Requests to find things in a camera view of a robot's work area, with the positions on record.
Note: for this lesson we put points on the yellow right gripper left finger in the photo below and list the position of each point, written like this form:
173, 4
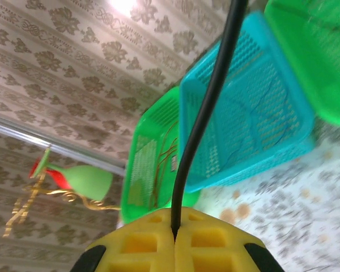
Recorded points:
141, 243

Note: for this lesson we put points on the aluminium frame post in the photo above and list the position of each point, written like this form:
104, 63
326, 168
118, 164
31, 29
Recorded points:
17, 130

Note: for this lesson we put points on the green plastic goblet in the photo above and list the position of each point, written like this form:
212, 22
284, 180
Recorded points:
85, 181

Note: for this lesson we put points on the green basket with label sticker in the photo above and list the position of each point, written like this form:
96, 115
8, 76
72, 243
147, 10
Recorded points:
141, 170

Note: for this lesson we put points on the plain green plastic basket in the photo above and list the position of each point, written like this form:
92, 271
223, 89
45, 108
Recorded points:
314, 71

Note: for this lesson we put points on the floral patterned table cover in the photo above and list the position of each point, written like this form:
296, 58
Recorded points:
300, 212

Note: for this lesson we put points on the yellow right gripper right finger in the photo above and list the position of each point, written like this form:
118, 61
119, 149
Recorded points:
209, 243

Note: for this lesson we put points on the teal plastic basket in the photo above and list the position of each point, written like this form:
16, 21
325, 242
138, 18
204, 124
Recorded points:
243, 158

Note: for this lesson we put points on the red plastic goblet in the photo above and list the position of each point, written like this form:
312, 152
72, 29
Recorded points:
61, 180

